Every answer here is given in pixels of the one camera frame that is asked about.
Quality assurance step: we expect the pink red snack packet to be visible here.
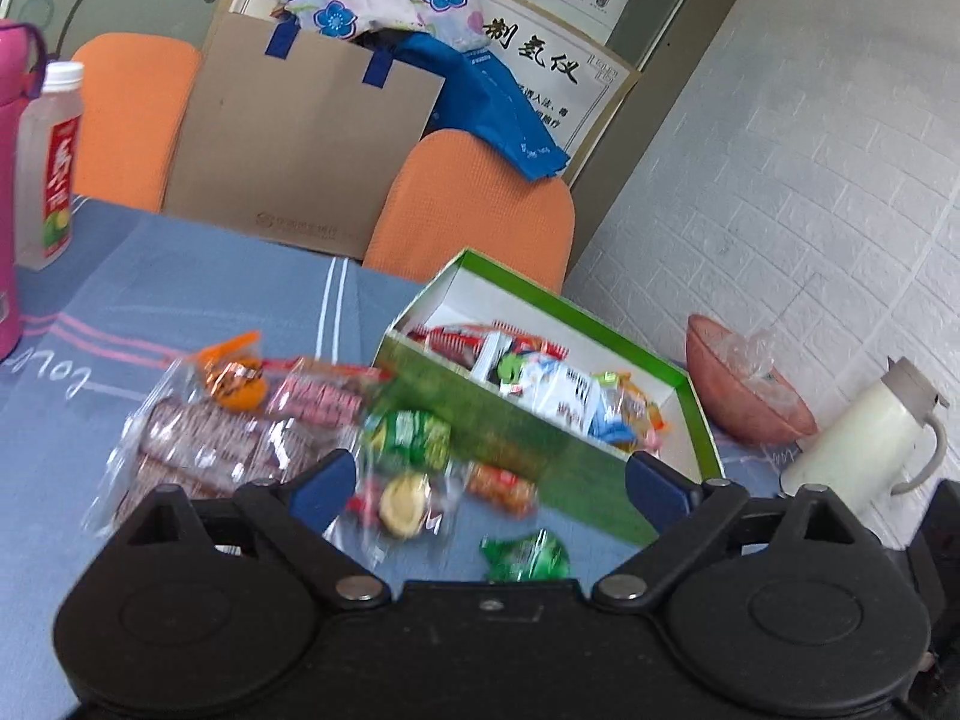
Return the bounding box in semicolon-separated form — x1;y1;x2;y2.
267;358;391;429

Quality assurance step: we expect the green candy packet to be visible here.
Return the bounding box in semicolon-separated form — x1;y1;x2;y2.
364;410;451;473

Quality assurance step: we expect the brown cookie pack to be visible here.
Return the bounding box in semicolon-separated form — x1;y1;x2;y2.
83;358;359;535

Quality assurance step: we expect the orange small snack packet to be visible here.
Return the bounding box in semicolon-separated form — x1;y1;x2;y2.
194;332;268;411

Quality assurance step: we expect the white cartoon snack bag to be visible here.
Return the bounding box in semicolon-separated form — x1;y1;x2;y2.
490;351;601;436

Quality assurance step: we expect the orange yellow snack bag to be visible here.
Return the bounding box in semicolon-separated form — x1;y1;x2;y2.
589;371;669;455

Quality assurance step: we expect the pink plastic bowl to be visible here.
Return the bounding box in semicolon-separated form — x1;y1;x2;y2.
685;314;818;445

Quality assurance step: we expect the small green wrapper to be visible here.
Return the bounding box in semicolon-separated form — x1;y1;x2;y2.
480;528;569;583

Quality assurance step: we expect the white thermal jug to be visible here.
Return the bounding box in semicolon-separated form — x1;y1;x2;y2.
779;358;950;515

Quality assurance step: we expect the green cardboard box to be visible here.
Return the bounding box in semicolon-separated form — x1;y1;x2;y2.
374;250;722;544

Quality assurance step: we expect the blue striped tablecloth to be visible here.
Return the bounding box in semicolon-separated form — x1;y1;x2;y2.
0;193;783;720

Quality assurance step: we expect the right orange chair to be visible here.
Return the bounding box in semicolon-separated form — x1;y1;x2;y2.
363;130;576;293

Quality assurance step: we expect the orange chair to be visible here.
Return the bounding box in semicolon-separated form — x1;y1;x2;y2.
73;32;202;213
363;130;576;293

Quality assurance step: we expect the brown paper bag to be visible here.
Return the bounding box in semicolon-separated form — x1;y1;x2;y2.
163;13;443;259

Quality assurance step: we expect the white poster with characters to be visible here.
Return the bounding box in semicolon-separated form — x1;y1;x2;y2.
231;0;636;176

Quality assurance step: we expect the blue plastic bag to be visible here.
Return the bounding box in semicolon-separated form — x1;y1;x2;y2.
370;31;569;182

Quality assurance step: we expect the left orange chair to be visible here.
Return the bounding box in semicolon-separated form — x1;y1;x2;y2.
73;32;202;213

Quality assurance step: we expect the clear plastic drink bottle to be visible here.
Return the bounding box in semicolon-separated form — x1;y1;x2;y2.
14;62;85;271

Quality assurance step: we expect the pink thermos bottle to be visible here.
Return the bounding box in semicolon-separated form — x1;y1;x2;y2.
0;20;47;358

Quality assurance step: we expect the black camera device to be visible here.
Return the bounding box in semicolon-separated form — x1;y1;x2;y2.
907;479;960;718

